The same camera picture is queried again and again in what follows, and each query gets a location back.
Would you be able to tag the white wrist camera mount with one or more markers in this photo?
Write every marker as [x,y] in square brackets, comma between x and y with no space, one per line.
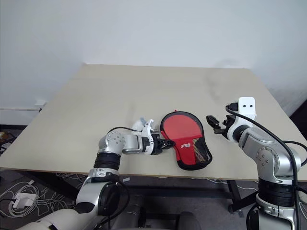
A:
[247,107]
[146,128]

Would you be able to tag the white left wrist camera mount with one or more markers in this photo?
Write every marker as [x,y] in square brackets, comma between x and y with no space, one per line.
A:
[146,128]

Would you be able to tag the white label sticker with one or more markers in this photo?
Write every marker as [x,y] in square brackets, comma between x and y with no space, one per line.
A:
[126,179]

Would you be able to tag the red table tennis paddle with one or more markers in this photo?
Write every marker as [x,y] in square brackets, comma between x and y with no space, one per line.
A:
[180,124]

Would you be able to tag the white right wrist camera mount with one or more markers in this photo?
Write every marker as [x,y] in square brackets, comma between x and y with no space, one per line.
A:
[247,107]

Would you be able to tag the black metal table frame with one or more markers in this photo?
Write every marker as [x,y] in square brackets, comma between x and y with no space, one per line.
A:
[233,196]

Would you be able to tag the white power adapter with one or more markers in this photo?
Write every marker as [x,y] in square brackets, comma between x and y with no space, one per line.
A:
[22,200]

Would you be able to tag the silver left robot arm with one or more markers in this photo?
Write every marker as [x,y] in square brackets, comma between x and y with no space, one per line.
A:
[112,141]

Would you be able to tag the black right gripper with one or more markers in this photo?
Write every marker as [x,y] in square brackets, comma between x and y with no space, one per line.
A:
[228,124]

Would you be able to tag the red and black paddle case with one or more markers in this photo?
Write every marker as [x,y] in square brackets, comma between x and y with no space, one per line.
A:
[192,154]

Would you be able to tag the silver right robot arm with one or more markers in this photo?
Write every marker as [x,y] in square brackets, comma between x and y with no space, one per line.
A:
[266,153]

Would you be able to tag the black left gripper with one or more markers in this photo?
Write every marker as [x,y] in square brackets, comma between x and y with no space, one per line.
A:
[158,145]

